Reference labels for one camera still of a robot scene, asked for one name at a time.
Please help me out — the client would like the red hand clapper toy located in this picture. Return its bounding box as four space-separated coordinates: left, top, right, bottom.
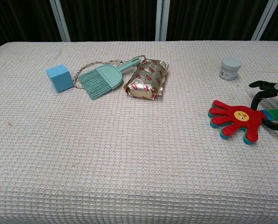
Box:
207 99 278 145

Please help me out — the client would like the small white jar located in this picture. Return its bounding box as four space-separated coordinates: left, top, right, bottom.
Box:
220 57 242 82

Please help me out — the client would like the silver metal post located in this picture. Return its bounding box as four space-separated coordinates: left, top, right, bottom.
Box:
155 0 170 42
251 0 278 41
49 0 71 42

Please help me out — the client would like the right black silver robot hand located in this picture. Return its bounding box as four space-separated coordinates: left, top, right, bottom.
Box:
249 80 278 132

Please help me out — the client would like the braided beige rope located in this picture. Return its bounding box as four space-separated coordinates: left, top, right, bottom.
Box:
72 55 147 89

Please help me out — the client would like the beige waffle tablecloth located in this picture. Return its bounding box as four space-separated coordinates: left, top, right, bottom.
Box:
0 41 278 224

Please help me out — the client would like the teal plastic brush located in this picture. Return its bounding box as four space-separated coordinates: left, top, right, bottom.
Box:
78 58 141 100

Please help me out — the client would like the gold foil packet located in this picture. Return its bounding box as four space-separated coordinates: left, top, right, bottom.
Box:
122 59 169 100

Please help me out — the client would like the blue foam cube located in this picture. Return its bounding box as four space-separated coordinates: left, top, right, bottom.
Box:
46 64 75 93

